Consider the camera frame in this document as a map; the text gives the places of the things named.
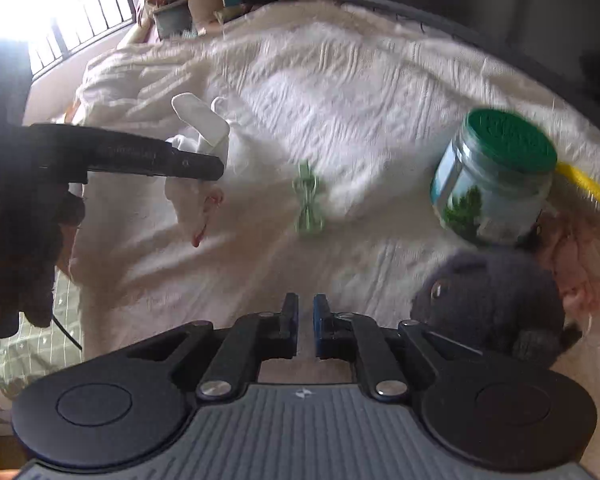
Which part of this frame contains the white knitted blanket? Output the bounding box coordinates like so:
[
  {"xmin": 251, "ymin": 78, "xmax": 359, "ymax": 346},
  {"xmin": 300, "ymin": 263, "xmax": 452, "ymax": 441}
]
[{"xmin": 22, "ymin": 0, "xmax": 600, "ymax": 463}]

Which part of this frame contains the pink knitted cloth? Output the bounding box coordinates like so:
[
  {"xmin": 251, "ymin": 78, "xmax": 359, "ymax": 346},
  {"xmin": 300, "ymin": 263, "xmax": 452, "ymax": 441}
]
[{"xmin": 534, "ymin": 209, "xmax": 600, "ymax": 343}]

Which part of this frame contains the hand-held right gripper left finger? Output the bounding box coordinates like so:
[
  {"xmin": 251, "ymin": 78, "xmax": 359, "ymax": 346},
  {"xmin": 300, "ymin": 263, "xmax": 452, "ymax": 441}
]
[{"xmin": 125, "ymin": 292, "xmax": 300, "ymax": 401}]

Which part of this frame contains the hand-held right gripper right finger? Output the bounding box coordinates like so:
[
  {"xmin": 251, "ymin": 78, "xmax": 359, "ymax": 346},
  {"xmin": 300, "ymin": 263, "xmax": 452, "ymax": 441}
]
[{"xmin": 313, "ymin": 294, "xmax": 487, "ymax": 401}]

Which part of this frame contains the glass jar with green lid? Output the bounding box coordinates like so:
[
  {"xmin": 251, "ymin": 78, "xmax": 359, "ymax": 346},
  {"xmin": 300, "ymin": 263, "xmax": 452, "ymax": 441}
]
[{"xmin": 430, "ymin": 107, "xmax": 559, "ymax": 247}]

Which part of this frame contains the black plush toy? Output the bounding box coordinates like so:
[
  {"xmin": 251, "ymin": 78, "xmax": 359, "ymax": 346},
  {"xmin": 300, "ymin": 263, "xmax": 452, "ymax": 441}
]
[{"xmin": 411, "ymin": 249, "xmax": 584, "ymax": 377}]

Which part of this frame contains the green checked cloth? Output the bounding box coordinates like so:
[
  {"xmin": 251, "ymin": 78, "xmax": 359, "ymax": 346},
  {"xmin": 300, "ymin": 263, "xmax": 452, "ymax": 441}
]
[{"xmin": 0, "ymin": 267, "xmax": 87, "ymax": 403}]

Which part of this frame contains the yellow round straw hat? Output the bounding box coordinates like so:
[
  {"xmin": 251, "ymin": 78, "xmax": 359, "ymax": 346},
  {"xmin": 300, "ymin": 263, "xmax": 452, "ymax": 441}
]
[{"xmin": 555, "ymin": 160, "xmax": 600, "ymax": 225}]

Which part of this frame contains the white plush toy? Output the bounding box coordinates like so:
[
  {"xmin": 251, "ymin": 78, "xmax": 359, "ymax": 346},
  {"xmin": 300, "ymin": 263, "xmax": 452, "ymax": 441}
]
[{"xmin": 164, "ymin": 92, "xmax": 242, "ymax": 249}]

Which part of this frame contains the black window railing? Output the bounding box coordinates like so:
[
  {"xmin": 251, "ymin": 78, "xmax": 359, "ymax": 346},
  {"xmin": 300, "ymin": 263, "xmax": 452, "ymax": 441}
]
[{"xmin": 27, "ymin": 0, "xmax": 137, "ymax": 78}]

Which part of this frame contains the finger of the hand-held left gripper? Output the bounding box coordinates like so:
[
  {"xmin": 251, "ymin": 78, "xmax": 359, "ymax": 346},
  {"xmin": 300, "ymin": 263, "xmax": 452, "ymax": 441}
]
[{"xmin": 27, "ymin": 122, "xmax": 227, "ymax": 184}]

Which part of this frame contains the thin black cable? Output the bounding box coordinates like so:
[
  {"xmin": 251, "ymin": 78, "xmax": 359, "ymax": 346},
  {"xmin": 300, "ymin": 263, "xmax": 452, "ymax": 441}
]
[{"xmin": 50, "ymin": 310, "xmax": 84, "ymax": 352}]

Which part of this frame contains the green hair bow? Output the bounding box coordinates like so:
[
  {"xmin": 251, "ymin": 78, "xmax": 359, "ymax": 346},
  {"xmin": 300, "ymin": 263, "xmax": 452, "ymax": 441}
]
[{"xmin": 291, "ymin": 159, "xmax": 329, "ymax": 239}]

